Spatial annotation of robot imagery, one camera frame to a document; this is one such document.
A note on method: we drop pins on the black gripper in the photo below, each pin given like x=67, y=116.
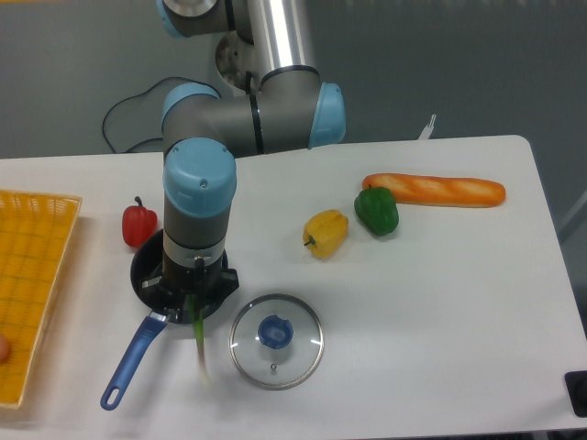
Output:
x=211, y=284

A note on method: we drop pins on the green onion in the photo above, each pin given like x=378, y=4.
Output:
x=196, y=313

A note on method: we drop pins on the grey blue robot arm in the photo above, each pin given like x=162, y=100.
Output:
x=284, y=106

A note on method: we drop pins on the red bell pepper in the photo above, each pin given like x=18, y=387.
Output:
x=138, y=224

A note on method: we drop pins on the glass lid blue knob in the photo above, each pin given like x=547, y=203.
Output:
x=276, y=341

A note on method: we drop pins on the yellow bell pepper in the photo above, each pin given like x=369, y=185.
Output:
x=325, y=232

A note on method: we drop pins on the yellow wicker basket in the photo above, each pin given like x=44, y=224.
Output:
x=35, y=232

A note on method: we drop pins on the brown item in basket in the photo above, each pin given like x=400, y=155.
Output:
x=5, y=349

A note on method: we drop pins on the green bell pepper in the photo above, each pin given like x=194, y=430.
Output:
x=376, y=209

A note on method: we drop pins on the orange baguette bread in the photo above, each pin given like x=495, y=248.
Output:
x=463, y=192

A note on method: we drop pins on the white metal clamp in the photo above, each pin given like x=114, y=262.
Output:
x=428, y=129

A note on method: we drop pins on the black corner device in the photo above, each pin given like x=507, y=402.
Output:
x=576, y=383

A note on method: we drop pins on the black pot blue handle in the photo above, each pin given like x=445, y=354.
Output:
x=137, y=339

